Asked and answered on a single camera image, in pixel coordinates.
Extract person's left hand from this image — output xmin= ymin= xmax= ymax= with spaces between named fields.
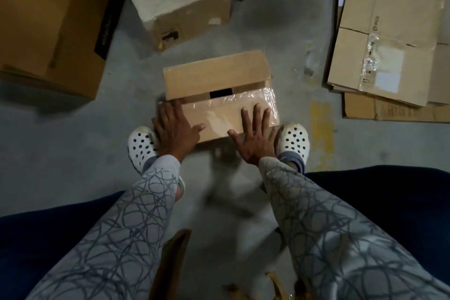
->
xmin=151 ymin=99 xmax=207 ymax=164

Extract person's right hand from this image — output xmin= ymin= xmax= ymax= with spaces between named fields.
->
xmin=227 ymin=103 xmax=282 ymax=167

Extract small cardboard box being taped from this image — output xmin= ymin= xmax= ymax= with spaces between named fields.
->
xmin=163 ymin=50 xmax=281 ymax=144

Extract brown cardboard sheet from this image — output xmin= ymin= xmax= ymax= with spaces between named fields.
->
xmin=336 ymin=0 xmax=450 ymax=123

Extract large black-label cardboard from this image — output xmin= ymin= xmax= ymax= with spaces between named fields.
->
xmin=0 ymin=0 xmax=128 ymax=100

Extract person's right forearm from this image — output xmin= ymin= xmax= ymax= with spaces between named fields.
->
xmin=258 ymin=156 xmax=450 ymax=300

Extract person's left forearm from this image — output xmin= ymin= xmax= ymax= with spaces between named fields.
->
xmin=27 ymin=154 xmax=182 ymax=300

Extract person's left white clog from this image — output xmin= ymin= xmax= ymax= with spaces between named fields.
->
xmin=127 ymin=125 xmax=161 ymax=174

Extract person's white clog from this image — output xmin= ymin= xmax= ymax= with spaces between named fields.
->
xmin=127 ymin=125 xmax=161 ymax=174
xmin=276 ymin=122 xmax=311 ymax=173

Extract person's right white clog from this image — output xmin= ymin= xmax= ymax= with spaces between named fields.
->
xmin=276 ymin=122 xmax=311 ymax=173

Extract person's blue trousers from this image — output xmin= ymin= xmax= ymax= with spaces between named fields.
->
xmin=0 ymin=164 xmax=450 ymax=300

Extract brown plastic-wrapped stool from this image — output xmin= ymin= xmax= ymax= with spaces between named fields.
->
xmin=150 ymin=229 xmax=315 ymax=300

